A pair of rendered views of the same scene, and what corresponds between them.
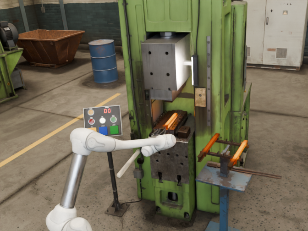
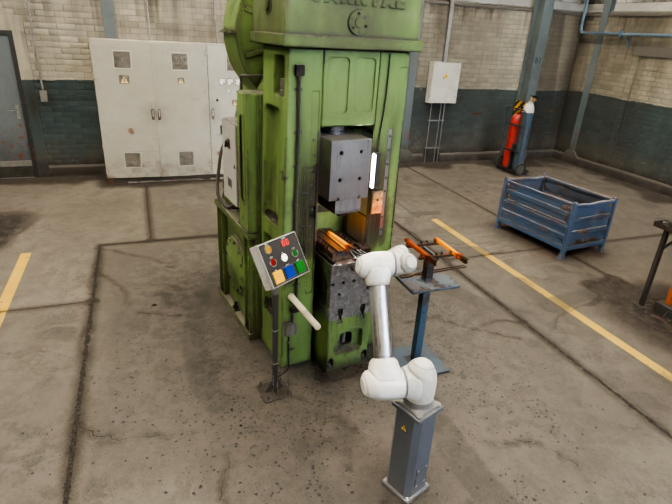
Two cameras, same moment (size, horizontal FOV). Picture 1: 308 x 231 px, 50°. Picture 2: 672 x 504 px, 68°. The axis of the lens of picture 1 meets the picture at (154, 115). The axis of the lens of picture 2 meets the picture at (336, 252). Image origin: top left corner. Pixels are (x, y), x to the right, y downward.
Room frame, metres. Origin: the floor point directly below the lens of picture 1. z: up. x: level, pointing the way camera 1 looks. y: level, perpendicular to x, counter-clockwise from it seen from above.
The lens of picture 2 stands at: (0.75, 2.53, 2.41)
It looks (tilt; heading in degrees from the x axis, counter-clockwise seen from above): 24 degrees down; 307
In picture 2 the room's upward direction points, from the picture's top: 3 degrees clockwise
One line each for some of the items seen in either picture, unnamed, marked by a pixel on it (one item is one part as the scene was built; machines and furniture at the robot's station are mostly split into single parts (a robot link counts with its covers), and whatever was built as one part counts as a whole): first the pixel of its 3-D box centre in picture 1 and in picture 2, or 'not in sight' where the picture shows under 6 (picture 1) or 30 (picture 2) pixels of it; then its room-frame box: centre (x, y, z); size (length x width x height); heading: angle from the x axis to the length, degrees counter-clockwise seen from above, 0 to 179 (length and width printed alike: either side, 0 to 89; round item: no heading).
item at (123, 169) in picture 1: (129, 163); (304, 311); (2.71, 0.28, 0.62); 0.44 x 0.05 x 0.05; 157
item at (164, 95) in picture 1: (168, 86); (333, 197); (2.84, -0.16, 1.32); 0.42 x 0.20 x 0.10; 157
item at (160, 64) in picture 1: (172, 60); (341, 162); (2.83, -0.20, 1.56); 0.42 x 0.39 x 0.40; 157
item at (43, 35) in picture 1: (47, 49); not in sight; (9.30, 2.84, 0.43); 1.89 x 1.20 x 0.85; 59
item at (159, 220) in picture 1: (167, 217); (339, 368); (2.61, -0.05, 0.01); 0.58 x 0.39 x 0.01; 67
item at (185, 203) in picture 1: (179, 184); (332, 324); (2.83, -0.21, 0.23); 0.55 x 0.37 x 0.47; 157
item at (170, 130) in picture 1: (171, 122); (331, 243); (2.84, -0.16, 0.96); 0.42 x 0.20 x 0.09; 157
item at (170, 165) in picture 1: (178, 146); (335, 273); (2.83, -0.21, 0.69); 0.56 x 0.38 x 0.45; 157
